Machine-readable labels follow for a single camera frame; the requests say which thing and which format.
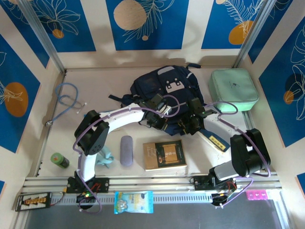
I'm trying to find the navy book with yellow label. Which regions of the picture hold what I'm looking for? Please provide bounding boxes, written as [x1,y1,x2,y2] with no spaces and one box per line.
[199,128,226,153]

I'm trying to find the brown gold book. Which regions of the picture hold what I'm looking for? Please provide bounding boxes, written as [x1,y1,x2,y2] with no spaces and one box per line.
[142,139,188,172]

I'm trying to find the navy blue backpack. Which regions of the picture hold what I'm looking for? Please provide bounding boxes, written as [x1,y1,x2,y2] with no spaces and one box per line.
[109,63,205,137]

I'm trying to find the purple glasses case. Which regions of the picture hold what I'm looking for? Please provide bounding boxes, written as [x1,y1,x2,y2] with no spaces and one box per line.
[120,135,134,167]

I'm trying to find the teal zip pouch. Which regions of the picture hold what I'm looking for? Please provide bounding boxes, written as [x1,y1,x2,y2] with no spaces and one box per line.
[96,146,115,169]

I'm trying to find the mint green storage case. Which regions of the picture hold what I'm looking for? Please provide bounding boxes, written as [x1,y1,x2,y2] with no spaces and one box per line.
[209,68,259,113]

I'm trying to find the blue snack packet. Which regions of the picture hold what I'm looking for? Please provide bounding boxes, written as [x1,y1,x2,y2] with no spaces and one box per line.
[113,190,154,215]

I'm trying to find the dark grey panel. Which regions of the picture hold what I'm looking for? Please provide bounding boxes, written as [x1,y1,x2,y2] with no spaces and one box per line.
[23,200,285,229]

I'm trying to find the pink pill box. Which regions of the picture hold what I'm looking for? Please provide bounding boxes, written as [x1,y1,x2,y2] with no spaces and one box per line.
[246,189,267,200]

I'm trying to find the green can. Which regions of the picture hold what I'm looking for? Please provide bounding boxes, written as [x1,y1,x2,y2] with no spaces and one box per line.
[50,152,70,169]

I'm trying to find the blue stethoscope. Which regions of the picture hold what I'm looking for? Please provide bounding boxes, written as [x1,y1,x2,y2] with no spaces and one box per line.
[45,83,88,127]

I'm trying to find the black power distribution board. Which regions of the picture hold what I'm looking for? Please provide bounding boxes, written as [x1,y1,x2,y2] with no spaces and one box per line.
[15,192,52,212]

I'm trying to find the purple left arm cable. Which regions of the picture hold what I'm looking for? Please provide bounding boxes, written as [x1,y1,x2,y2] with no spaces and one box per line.
[73,94,181,214]

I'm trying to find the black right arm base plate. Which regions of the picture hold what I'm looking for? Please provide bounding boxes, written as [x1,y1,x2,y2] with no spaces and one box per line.
[193,176,238,191]

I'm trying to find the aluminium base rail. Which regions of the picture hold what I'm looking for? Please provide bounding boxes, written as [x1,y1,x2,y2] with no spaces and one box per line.
[20,176,281,194]

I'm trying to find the grey slotted cable duct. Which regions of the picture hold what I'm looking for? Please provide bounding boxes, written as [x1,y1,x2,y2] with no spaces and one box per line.
[51,193,214,205]

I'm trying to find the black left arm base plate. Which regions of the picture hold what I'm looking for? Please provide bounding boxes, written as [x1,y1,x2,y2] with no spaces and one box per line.
[66,177,110,193]

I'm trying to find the aluminium frame post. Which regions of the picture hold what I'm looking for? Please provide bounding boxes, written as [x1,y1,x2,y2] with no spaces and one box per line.
[233,0,275,69]
[18,0,67,73]

